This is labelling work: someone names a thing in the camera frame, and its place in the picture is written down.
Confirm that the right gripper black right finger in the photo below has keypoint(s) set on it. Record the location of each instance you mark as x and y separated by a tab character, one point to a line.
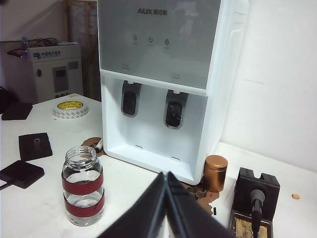
190	218

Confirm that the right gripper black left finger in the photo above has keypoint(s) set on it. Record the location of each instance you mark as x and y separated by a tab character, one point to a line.
138	218

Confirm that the glass bottle with red bands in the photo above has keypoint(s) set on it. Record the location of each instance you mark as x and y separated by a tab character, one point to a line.
83	188

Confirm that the grey dispenser push lever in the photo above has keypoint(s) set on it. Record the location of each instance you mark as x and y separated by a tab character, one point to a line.
174	111
131	99

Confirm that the white AUX water dispenser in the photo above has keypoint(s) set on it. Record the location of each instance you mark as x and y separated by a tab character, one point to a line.
158	37

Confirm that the small black standoff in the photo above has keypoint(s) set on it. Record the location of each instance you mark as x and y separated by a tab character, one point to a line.
214	211

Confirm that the black soldering iron stand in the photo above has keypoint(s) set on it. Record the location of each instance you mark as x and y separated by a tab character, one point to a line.
245	188

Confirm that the black marker pen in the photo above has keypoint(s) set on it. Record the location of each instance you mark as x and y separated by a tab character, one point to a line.
99	146

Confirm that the small orange connector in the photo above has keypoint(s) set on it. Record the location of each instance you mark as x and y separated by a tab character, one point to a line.
295	196

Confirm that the black flat box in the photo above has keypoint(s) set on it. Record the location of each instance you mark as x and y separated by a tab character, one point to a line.
22	173

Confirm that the white double-sided tape roll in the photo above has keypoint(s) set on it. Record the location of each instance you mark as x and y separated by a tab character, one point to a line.
70	112

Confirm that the black foam pad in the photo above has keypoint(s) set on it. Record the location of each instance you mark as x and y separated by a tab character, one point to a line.
17	111

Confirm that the white control cabinet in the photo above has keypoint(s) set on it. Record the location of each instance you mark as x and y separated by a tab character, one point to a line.
44	86

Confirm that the wooden frame with plastic wrap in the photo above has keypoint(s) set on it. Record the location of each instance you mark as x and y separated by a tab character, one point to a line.
87	74

